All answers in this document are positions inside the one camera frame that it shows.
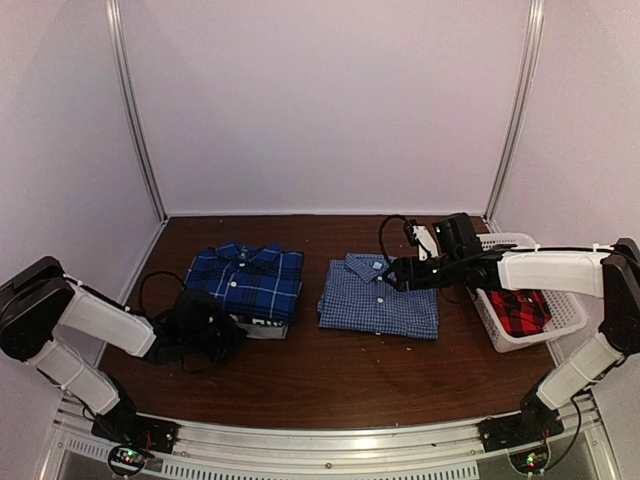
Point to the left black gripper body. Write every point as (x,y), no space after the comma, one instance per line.
(216,341)

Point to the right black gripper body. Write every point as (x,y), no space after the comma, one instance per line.
(449,272)

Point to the black grey printed shirt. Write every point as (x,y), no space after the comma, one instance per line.
(259,329)

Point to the dark blue plaid shirt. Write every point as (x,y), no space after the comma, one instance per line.
(261,283)

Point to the blue small-check long sleeve shirt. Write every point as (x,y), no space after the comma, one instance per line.
(356,298)

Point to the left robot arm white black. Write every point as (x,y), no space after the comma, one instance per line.
(42,300)

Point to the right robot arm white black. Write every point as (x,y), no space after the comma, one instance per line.
(515,262)

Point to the red black plaid shirt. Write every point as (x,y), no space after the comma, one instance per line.
(521,313)

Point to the white plastic basket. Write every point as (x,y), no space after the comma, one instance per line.
(568,316)

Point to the left circuit board with leds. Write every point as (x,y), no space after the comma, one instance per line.
(126,461)

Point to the circuit board with leds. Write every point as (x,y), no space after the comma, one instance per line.
(126,461)
(530,461)

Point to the right circuit board with leds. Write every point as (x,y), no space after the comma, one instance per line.
(530,461)

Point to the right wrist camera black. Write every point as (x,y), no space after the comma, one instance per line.
(456,235)

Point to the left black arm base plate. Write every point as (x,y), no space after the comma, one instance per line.
(145,433)

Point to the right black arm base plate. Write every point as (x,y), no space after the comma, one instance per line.
(512,431)

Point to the front aluminium rail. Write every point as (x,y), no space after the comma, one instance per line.
(450,450)

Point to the right aluminium frame post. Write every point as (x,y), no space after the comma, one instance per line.
(526,76)

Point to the aluminium frame post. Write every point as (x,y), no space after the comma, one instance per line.
(526,76)
(132,114)

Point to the left aluminium frame post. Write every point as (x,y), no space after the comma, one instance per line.
(132,114)

